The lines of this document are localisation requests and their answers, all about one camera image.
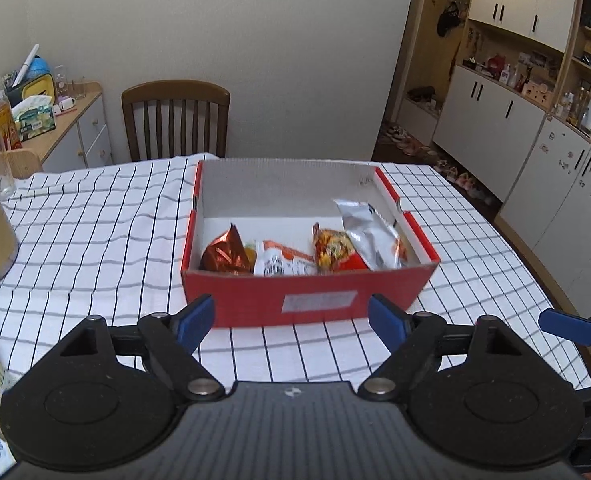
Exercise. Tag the white cabinet wall unit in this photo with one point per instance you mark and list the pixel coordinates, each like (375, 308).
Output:
(505, 98)

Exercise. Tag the orange drink bottle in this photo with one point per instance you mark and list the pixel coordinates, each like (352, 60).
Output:
(8, 130)

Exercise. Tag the black hanging bag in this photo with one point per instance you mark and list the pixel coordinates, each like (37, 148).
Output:
(448, 19)

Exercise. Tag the white drawer sideboard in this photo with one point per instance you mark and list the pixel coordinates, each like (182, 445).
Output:
(81, 140)

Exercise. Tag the yellow blue storage container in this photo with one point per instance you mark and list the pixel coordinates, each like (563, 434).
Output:
(38, 81)

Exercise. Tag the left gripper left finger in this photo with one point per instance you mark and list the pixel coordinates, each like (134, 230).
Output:
(150, 362)

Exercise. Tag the red cardboard box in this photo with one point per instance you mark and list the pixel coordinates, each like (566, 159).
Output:
(281, 200)

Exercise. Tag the orange foil snack bag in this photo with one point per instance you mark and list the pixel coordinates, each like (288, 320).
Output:
(227, 254)

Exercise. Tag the red yellow snack bag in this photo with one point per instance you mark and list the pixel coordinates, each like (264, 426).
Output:
(335, 252)

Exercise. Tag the white orange snack packet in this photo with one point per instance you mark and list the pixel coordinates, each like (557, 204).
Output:
(274, 260)

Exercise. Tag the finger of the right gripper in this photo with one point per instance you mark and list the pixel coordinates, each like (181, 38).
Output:
(566, 326)

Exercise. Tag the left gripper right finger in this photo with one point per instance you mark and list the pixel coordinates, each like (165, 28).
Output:
(417, 342)

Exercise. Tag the silver white snack packet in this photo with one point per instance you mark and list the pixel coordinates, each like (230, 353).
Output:
(374, 238)

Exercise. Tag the checkered tablecloth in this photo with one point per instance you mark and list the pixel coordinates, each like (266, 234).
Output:
(108, 241)

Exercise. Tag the wooden chair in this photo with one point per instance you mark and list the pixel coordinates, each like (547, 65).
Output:
(175, 117)

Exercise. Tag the green tissue pack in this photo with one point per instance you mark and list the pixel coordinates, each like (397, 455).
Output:
(34, 117)

